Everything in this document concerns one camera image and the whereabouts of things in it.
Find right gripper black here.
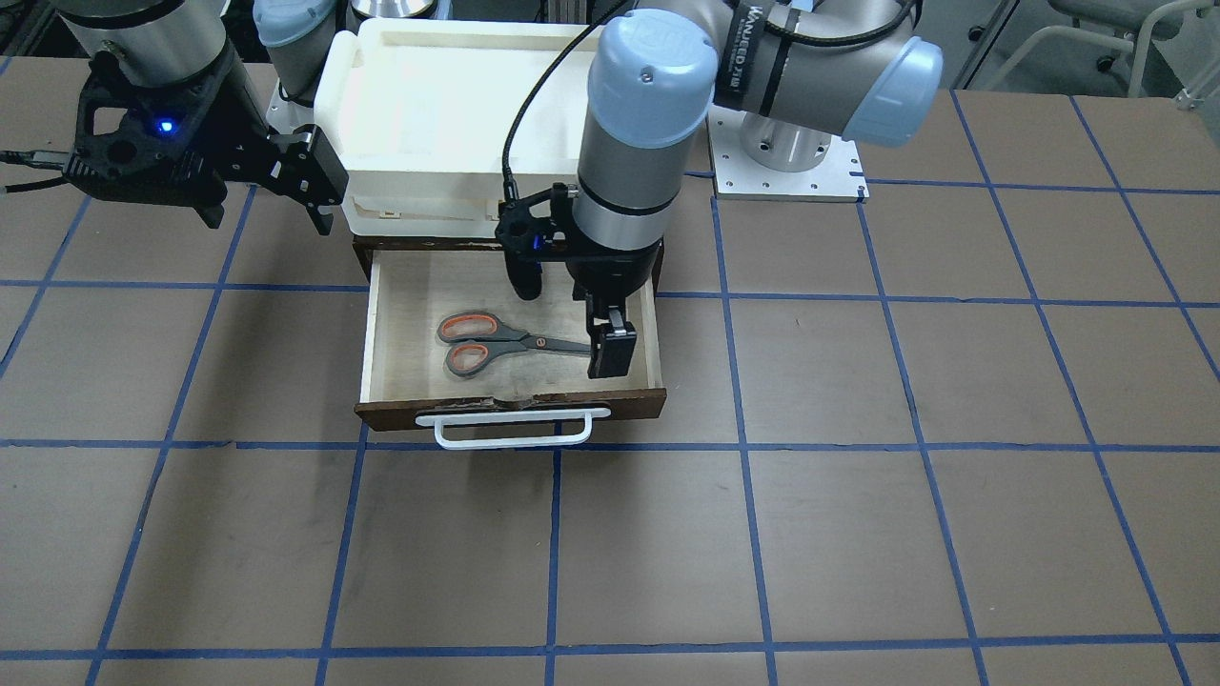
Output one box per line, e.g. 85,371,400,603
62,43,349,237

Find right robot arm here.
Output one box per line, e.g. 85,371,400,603
55,1,348,236

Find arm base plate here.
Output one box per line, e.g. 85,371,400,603
708,106,870,203

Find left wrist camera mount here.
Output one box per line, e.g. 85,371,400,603
494,182,580,301

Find white drawer handle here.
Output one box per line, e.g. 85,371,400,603
415,406,612,450

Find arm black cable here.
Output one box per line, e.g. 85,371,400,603
0,148,72,192
501,0,630,206

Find grey orange scissors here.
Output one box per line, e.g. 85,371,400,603
437,310,590,378

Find white plastic tray box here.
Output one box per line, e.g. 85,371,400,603
314,18,580,239

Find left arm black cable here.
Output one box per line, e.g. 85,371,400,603
501,0,630,206

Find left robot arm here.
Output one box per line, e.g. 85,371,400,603
567,1,943,378

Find dark wooden drawer box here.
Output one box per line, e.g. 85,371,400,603
354,237,667,433

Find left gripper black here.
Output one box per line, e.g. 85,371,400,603
567,239,662,378

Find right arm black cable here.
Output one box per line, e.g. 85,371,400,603
0,148,72,192

